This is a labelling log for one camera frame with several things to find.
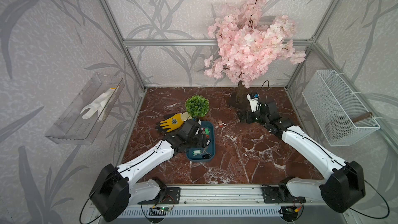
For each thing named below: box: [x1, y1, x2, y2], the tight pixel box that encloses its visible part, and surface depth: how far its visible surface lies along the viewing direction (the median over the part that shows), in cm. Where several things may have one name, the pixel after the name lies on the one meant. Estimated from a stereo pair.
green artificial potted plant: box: [185, 94, 210, 118], surface depth 96 cm
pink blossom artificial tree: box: [204, 0, 306, 109], surface depth 70 cm
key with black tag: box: [202, 153, 212, 160], surface depth 88 cm
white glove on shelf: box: [80, 86, 121, 122], surface depth 68 cm
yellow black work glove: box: [159, 112, 193, 133], surface depth 100 cm
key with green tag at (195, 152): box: [192, 149, 203, 157], surface depth 88 cm
